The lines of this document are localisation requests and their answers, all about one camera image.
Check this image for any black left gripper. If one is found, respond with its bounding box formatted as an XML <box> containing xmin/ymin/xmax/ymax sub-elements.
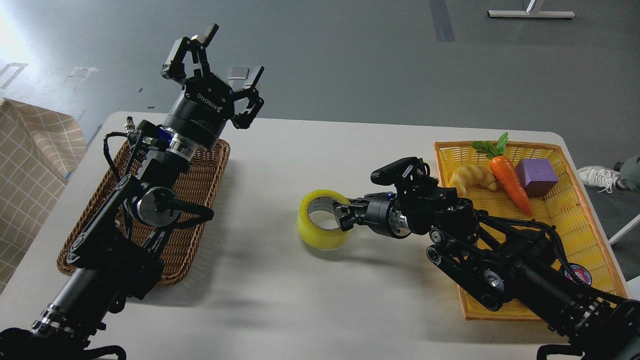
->
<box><xmin>160</xmin><ymin>23</ymin><xmax>265</xmax><ymax>152</ymax></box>

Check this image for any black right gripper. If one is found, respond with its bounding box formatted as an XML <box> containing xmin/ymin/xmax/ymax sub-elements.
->
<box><xmin>333</xmin><ymin>193</ymin><xmax>401</xmax><ymax>239</ymax></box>

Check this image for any yellow tape roll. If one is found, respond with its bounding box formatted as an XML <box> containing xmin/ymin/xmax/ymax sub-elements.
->
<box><xmin>296</xmin><ymin>189</ymin><xmax>350</xmax><ymax>251</ymax></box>

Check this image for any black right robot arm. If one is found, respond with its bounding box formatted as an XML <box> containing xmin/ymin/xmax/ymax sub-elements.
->
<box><xmin>331</xmin><ymin>157</ymin><xmax>640</xmax><ymax>360</ymax></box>

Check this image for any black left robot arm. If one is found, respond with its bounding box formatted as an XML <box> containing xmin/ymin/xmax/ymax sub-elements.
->
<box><xmin>1</xmin><ymin>24</ymin><xmax>265</xmax><ymax>360</ymax></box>

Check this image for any toy croissant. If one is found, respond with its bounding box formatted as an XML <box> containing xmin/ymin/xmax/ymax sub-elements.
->
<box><xmin>447</xmin><ymin>164</ymin><xmax>499</xmax><ymax>198</ymax></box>

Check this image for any toy carrot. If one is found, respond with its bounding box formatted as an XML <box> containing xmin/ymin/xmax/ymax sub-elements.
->
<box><xmin>471</xmin><ymin>132</ymin><xmax>533</xmax><ymax>217</ymax></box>

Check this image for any beige checkered cloth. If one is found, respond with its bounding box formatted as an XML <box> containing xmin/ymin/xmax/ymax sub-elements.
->
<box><xmin>0</xmin><ymin>98</ymin><xmax>87</xmax><ymax>289</ymax></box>

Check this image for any purple foam cube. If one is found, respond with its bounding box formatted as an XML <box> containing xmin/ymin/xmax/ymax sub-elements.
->
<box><xmin>515</xmin><ymin>158</ymin><xmax>560</xmax><ymax>198</ymax></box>

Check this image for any yellow plastic basket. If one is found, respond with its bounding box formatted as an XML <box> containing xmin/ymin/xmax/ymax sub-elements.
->
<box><xmin>433</xmin><ymin>140</ymin><xmax>631</xmax><ymax>322</ymax></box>

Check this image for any small jar with dark lid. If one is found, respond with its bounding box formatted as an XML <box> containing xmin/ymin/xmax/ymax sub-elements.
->
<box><xmin>559</xmin><ymin>262</ymin><xmax>594</xmax><ymax>287</ymax></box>

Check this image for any white sneaker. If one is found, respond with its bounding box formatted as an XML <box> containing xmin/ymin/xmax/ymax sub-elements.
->
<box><xmin>577</xmin><ymin>165</ymin><xmax>620</xmax><ymax>194</ymax></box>

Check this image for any white office chair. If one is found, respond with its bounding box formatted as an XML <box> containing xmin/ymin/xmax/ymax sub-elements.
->
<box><xmin>609</xmin><ymin>214</ymin><xmax>640</xmax><ymax>246</ymax></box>

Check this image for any white stand base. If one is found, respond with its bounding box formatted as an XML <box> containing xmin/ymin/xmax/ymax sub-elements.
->
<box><xmin>486</xmin><ymin>0</ymin><xmax>576</xmax><ymax>19</ymax></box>

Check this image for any grey trouser leg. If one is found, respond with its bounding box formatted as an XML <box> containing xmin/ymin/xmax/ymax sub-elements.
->
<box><xmin>618</xmin><ymin>155</ymin><xmax>640</xmax><ymax>192</ymax></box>

